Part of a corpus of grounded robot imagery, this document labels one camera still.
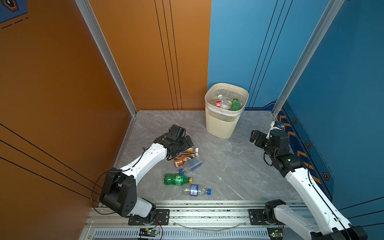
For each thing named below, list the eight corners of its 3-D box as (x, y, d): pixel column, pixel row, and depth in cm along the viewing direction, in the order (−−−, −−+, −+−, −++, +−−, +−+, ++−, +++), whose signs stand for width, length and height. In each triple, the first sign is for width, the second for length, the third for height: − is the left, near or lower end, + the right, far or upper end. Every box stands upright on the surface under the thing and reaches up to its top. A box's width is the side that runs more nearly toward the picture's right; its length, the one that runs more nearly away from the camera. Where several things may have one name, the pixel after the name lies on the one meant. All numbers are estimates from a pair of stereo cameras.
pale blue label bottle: (182, 177, 88) (182, 174, 84) (178, 170, 90) (178, 167, 87) (202, 165, 93) (202, 162, 89) (198, 159, 95) (198, 156, 92)
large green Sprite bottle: (165, 186, 85) (163, 183, 81) (166, 177, 88) (164, 173, 84) (193, 186, 85) (192, 183, 80) (193, 177, 88) (193, 173, 84)
